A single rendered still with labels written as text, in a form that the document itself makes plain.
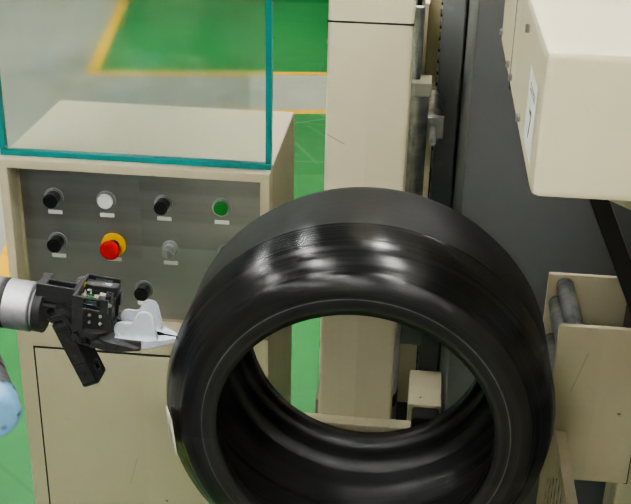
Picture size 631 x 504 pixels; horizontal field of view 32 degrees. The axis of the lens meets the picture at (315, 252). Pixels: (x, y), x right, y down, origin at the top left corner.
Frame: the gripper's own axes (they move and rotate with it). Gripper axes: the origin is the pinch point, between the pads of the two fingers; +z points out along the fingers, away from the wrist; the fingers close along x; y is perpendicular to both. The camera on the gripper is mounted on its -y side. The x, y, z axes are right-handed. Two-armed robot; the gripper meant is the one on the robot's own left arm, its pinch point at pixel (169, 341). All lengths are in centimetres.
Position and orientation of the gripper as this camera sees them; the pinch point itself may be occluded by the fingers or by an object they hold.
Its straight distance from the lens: 163.3
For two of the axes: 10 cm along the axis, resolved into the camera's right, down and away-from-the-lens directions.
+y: 1.2, -8.9, -4.4
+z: 9.9, 1.6, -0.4
